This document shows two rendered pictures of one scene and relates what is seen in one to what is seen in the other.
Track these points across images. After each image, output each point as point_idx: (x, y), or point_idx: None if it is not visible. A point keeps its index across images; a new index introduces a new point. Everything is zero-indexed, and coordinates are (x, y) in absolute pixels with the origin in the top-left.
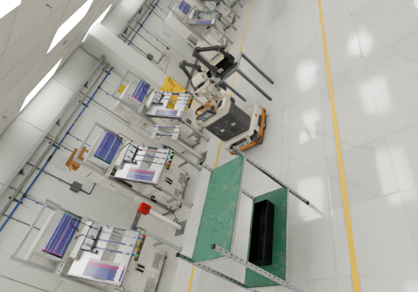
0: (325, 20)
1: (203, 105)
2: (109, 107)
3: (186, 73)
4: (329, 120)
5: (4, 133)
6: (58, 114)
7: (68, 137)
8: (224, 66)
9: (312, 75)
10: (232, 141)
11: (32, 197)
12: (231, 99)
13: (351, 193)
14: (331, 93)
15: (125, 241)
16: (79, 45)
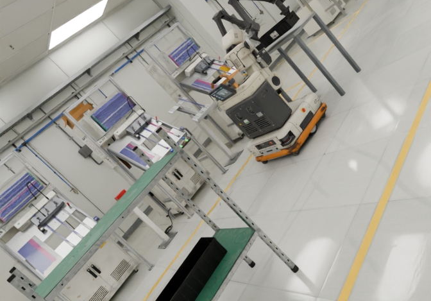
0: None
1: (219, 76)
2: None
3: (220, 29)
4: (399, 140)
5: (27, 70)
6: (90, 63)
7: (97, 93)
8: (280, 29)
9: (415, 63)
10: (258, 140)
11: (33, 147)
12: (273, 78)
13: (362, 282)
14: (428, 95)
15: (79, 230)
16: None
